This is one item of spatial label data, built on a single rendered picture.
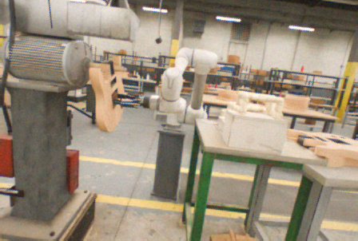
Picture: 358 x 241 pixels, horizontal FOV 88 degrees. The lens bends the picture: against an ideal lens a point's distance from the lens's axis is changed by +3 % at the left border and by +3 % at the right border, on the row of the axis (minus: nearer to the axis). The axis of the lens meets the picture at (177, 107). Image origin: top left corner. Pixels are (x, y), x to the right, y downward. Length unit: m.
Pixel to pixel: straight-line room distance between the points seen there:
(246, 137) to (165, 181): 1.22
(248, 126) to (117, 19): 0.81
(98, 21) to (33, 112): 0.61
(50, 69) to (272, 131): 1.16
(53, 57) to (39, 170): 0.65
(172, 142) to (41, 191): 1.04
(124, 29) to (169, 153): 1.27
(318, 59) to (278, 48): 2.65
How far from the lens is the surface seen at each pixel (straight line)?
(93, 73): 0.94
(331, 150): 1.22
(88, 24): 1.03
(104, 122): 1.04
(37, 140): 1.31
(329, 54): 15.31
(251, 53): 12.93
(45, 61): 1.18
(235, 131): 0.96
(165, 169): 1.95
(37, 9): 1.26
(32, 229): 1.51
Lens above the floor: 1.27
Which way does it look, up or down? 11 degrees down
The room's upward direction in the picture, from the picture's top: 7 degrees clockwise
